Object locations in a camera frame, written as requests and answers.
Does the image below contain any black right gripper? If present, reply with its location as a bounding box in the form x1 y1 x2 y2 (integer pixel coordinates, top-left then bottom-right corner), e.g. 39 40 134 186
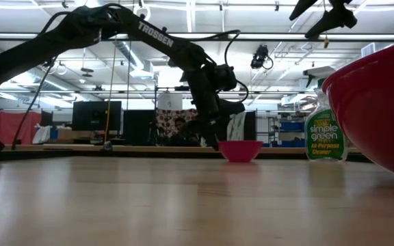
289 0 358 40

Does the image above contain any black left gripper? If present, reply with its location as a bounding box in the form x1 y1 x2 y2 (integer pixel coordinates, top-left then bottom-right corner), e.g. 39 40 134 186
185 63 220 152

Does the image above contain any small pink plastic bowl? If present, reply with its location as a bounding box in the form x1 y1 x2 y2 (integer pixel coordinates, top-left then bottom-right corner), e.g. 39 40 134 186
218 139 264 163

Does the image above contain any white cloth on chair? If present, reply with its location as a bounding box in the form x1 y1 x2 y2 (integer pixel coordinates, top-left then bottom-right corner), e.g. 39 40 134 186
226 111 247 141

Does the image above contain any person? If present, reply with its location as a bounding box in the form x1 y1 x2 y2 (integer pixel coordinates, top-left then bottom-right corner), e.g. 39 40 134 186
168 117 202 148

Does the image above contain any black office chair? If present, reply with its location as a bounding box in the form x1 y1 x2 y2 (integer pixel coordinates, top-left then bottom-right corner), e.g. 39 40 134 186
217 98 258 142

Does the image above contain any red white patterned cloth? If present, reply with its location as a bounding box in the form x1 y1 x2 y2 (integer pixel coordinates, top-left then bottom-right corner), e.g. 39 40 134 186
155 108 198 138

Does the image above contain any black panel screen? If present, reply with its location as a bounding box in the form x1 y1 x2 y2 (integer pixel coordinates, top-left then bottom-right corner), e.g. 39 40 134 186
122 109 157 146

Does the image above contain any blue storage bin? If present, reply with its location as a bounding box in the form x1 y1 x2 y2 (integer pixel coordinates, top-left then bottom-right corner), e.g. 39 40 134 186
278 121 306 133

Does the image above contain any green cleaner spray bottle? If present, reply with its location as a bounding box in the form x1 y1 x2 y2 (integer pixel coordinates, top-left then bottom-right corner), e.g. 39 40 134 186
302 66 349 163

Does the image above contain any black computer monitor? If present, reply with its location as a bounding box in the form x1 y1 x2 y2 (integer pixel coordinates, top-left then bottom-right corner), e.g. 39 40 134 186
71 100 123 132

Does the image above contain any large red plastic bowl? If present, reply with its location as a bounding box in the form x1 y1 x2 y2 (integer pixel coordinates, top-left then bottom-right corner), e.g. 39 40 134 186
321 39 394 182

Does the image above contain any red curtain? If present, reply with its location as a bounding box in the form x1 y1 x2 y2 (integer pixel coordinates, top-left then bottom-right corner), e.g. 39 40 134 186
0 110 43 146

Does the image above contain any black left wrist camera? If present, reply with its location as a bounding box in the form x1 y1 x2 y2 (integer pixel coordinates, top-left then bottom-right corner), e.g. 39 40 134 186
213 64 239 92

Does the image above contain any black overhead camera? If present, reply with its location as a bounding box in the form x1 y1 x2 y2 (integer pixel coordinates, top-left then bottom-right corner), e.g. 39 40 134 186
250 44 274 70

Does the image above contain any yellow hanging cable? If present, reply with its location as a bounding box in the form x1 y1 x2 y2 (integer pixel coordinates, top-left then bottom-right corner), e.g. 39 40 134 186
103 36 118 144

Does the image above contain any long black cable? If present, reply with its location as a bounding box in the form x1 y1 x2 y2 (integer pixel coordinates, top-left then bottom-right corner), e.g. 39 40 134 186
11 56 58 150

